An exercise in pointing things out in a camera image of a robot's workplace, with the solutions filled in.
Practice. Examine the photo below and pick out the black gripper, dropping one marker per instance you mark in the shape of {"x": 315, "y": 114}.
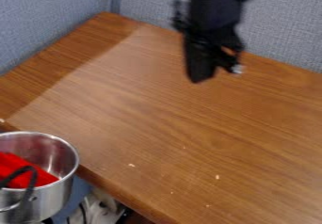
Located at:
{"x": 211, "y": 43}

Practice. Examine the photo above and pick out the metal pot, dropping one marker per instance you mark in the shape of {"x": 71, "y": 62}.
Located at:
{"x": 29, "y": 205}

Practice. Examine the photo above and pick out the red object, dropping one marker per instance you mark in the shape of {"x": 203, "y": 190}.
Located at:
{"x": 10, "y": 163}

